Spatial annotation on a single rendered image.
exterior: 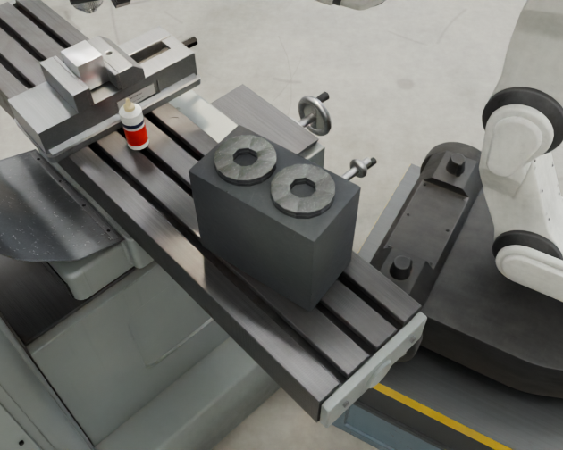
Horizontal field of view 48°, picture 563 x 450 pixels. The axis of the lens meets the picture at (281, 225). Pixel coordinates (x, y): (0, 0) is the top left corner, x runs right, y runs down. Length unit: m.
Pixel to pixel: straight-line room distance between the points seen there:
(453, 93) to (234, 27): 1.05
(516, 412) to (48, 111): 1.17
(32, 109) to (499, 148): 0.85
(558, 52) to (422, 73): 1.82
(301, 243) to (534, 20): 0.50
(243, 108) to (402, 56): 1.49
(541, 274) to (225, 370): 0.84
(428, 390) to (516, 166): 0.59
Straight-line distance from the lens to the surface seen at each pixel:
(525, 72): 1.15
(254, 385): 1.79
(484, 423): 1.54
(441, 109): 2.74
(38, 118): 1.25
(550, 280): 1.41
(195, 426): 1.73
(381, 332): 0.99
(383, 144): 2.55
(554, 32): 1.09
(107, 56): 1.28
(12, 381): 1.24
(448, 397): 1.55
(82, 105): 1.23
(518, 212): 1.36
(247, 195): 0.89
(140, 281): 1.34
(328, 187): 0.88
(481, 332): 1.44
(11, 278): 1.38
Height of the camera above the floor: 1.79
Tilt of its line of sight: 52 degrees down
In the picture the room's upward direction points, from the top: 1 degrees counter-clockwise
